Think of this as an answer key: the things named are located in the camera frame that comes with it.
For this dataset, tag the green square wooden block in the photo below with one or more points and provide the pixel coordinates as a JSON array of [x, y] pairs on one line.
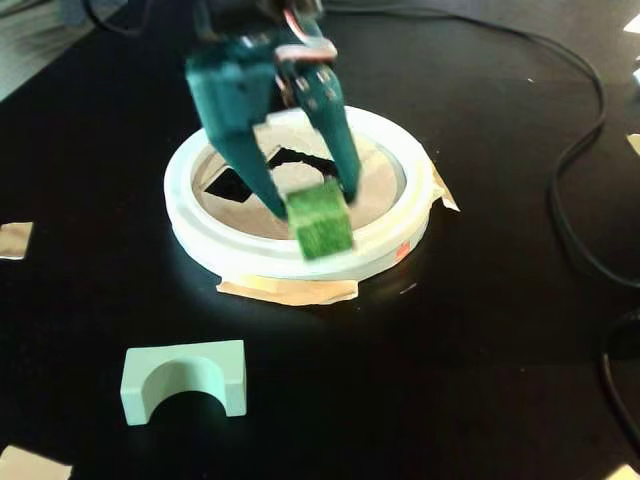
[[320, 225]]

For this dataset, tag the pale green arch block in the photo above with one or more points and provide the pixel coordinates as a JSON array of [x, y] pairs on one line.
[[140, 370]]

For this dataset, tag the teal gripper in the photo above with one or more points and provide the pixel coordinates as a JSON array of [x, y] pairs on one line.
[[231, 95]]

